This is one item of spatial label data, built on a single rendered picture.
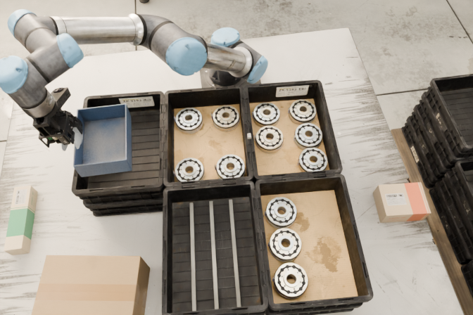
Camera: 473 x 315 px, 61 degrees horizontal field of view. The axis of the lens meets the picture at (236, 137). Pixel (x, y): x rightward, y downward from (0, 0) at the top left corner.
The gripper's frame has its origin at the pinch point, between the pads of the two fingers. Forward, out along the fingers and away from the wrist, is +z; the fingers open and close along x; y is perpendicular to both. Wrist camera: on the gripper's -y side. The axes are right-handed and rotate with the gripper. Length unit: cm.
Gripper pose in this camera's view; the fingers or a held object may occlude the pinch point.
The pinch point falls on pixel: (77, 139)
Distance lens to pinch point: 128.3
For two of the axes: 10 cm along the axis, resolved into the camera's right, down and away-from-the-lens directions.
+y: 1.1, 8.5, -5.1
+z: 1.0, 5.0, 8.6
